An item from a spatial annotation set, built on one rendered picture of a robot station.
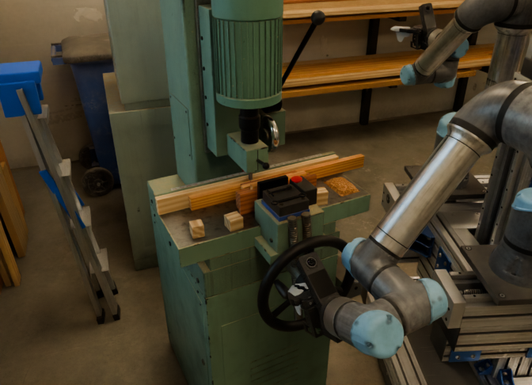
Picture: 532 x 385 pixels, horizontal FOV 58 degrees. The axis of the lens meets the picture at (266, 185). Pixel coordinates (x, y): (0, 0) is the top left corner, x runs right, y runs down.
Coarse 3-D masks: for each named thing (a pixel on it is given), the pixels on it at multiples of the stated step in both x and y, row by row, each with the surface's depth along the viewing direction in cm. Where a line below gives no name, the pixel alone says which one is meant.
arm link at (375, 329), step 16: (352, 304) 85; (368, 304) 83; (384, 304) 82; (336, 320) 85; (352, 320) 81; (368, 320) 78; (384, 320) 77; (400, 320) 81; (352, 336) 80; (368, 336) 77; (384, 336) 77; (400, 336) 78; (368, 352) 77; (384, 352) 77
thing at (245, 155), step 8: (232, 136) 139; (240, 136) 139; (232, 144) 139; (240, 144) 134; (248, 144) 134; (256, 144) 134; (264, 144) 134; (232, 152) 140; (240, 152) 134; (248, 152) 131; (256, 152) 132; (264, 152) 133; (240, 160) 136; (248, 160) 132; (264, 160) 135; (248, 168) 133; (256, 168) 134
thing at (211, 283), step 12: (156, 180) 172; (168, 180) 172; (180, 180) 172; (336, 228) 146; (324, 252) 146; (336, 252) 148; (204, 264) 131; (240, 264) 132; (252, 264) 134; (264, 264) 136; (204, 276) 128; (216, 276) 130; (228, 276) 132; (240, 276) 134; (252, 276) 136; (204, 288) 130; (216, 288) 132; (228, 288) 134
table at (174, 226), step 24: (360, 192) 144; (168, 216) 133; (192, 216) 133; (216, 216) 133; (336, 216) 141; (168, 240) 129; (192, 240) 123; (216, 240) 124; (240, 240) 128; (264, 240) 129; (192, 264) 124
